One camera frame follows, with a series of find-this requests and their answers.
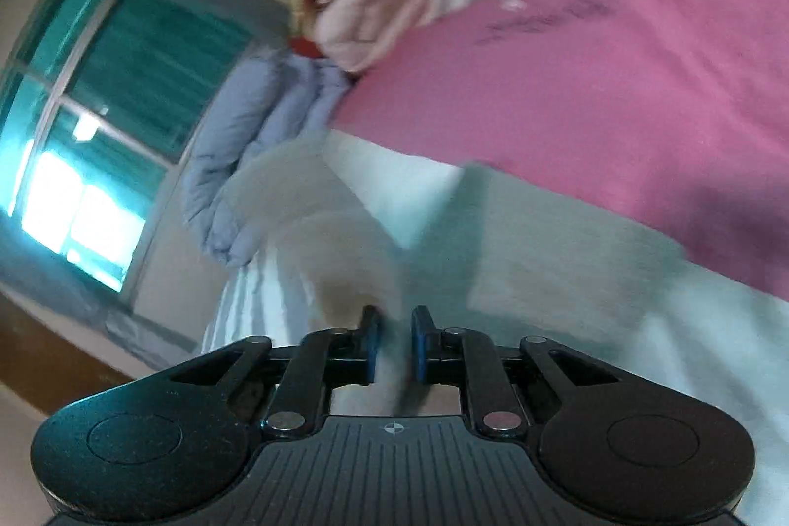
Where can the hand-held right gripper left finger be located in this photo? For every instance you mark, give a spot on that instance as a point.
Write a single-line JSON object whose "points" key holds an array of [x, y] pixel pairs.
{"points": [[370, 348]]}

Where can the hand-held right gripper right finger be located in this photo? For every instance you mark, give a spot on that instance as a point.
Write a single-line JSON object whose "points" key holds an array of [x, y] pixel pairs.
{"points": [[421, 348]]}

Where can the grey pants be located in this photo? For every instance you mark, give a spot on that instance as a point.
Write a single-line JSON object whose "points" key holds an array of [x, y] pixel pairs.
{"points": [[357, 255]]}

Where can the blue folded quilt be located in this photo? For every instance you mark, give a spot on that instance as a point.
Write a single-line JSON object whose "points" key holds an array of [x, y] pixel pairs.
{"points": [[246, 131]]}

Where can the striped bed sheet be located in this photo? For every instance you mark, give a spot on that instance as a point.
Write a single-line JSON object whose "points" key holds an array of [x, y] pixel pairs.
{"points": [[585, 101]]}

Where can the window with teal glass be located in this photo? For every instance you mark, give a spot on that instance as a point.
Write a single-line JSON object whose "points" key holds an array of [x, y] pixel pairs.
{"points": [[154, 70]]}

